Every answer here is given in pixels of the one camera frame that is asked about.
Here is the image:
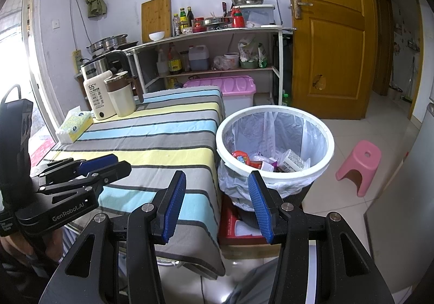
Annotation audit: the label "cream jug with brown lid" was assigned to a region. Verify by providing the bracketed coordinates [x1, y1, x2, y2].
[103, 72, 145, 117]

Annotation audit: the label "white thermal water dispenser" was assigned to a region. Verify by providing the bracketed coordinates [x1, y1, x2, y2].
[81, 69, 117, 120]

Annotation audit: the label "person's grey pants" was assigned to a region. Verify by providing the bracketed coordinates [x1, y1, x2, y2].
[224, 258, 282, 304]

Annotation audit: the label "pink plastic stool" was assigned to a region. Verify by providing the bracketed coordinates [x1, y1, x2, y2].
[336, 140, 382, 198]

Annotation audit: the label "clear plastic bottle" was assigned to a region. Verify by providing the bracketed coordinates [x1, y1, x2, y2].
[157, 47, 170, 76]

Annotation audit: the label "yellow wooden door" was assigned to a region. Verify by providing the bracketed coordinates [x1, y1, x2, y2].
[282, 0, 378, 120]

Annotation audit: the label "red sauce bottle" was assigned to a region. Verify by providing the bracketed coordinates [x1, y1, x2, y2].
[231, 7, 245, 28]

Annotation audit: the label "stainless steel electric kettle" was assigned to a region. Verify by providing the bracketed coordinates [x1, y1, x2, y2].
[80, 51, 131, 79]

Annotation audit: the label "wooden cutting board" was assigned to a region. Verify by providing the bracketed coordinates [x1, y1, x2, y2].
[141, 0, 173, 43]

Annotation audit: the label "white metal shelf rack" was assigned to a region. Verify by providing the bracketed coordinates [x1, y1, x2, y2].
[122, 27, 295, 106]

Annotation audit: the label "dark wooden door frame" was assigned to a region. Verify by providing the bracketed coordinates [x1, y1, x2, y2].
[371, 0, 424, 121]

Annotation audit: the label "trash bin with white rim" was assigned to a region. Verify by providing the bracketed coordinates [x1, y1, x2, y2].
[215, 105, 336, 220]

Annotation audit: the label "green basin with food bags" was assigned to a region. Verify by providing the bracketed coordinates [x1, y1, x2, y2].
[237, 36, 268, 70]

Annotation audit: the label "red cardboard box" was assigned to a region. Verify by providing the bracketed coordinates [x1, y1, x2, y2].
[218, 196, 282, 246]

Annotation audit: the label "steel pot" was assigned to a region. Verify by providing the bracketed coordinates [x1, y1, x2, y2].
[86, 39, 111, 53]
[103, 34, 129, 49]

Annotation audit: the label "metal door handle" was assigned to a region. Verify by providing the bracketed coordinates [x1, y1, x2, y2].
[292, 0, 314, 19]

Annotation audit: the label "clear box with white lid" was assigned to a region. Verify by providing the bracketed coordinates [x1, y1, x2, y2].
[239, 5, 276, 27]

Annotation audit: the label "white tub in plastic bag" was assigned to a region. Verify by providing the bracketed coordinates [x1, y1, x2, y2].
[213, 52, 241, 71]

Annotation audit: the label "yellow cooking oil bottle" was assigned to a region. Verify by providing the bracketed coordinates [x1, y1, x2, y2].
[168, 43, 183, 75]

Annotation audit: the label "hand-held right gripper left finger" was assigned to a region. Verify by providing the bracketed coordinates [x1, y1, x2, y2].
[42, 170, 187, 304]

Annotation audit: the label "yellow white tissue pack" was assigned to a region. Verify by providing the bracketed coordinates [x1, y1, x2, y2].
[56, 105, 94, 143]

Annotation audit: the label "window frame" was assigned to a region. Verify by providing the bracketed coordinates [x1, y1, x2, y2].
[0, 0, 56, 142]

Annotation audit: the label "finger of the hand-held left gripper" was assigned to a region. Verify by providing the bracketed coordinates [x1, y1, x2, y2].
[30, 154, 119, 186]
[34, 161, 132, 195]

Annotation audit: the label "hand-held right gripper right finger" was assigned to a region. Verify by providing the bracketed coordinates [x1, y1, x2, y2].
[247, 170, 395, 304]

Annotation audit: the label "storage box with pink lid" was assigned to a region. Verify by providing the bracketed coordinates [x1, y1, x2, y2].
[183, 75, 257, 116]

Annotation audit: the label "black wall cable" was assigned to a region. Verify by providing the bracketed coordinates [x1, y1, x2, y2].
[69, 0, 89, 50]

